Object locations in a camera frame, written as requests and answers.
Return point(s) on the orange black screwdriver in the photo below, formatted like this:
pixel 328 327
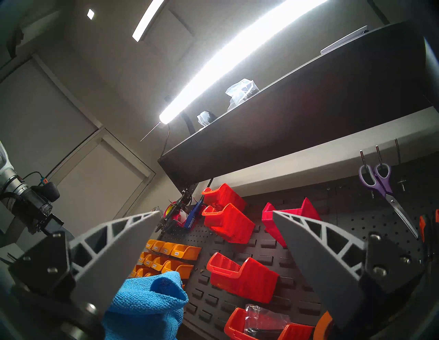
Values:
pixel 423 229
pixel 436 219

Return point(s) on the yellow bin labelled M3X6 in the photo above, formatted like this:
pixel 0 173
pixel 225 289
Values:
pixel 185 253

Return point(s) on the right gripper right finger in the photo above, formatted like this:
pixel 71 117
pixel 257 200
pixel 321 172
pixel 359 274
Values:
pixel 322 270

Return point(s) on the dark grey pegboard panel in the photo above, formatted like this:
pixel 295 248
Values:
pixel 308 257

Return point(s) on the black overhead cabinet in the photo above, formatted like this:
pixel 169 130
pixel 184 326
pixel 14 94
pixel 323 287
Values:
pixel 308 113

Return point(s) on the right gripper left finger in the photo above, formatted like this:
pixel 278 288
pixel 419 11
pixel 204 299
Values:
pixel 113 260

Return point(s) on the dark red plastic bin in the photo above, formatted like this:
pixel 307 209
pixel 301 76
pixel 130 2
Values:
pixel 274 222

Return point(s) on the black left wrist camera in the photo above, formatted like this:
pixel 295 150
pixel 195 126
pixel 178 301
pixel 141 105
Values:
pixel 48 192

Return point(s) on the red bin with plastic bag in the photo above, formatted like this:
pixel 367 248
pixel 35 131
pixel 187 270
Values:
pixel 236 325

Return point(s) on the red yellow tape roll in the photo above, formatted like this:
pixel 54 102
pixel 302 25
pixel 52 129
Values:
pixel 169 209

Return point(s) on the ceiling light bar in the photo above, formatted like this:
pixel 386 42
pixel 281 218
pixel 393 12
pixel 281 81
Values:
pixel 223 61
pixel 145 20

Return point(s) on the blue hand tool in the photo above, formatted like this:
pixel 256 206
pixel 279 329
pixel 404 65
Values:
pixel 192 214

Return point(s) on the orange tape roll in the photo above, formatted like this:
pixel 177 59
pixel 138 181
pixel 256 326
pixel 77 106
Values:
pixel 322 327

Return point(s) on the yellow bin labelled M3-4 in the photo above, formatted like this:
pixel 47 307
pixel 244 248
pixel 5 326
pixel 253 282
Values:
pixel 178 269

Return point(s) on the blue microfiber towel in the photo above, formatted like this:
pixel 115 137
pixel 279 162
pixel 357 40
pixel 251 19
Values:
pixel 147 308

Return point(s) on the grey door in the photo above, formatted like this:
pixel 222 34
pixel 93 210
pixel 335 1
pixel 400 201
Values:
pixel 92 192

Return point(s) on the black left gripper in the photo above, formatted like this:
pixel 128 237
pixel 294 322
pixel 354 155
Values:
pixel 29 209

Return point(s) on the small square ceiling light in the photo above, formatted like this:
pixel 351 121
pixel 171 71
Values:
pixel 90 14

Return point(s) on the clear plastic bag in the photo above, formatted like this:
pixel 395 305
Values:
pixel 205 118
pixel 264 322
pixel 241 92

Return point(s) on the yellow parts bin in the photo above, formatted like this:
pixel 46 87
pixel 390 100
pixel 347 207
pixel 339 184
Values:
pixel 167 248
pixel 157 246
pixel 158 264
pixel 141 257
pixel 148 261
pixel 150 244
pixel 133 270
pixel 142 272

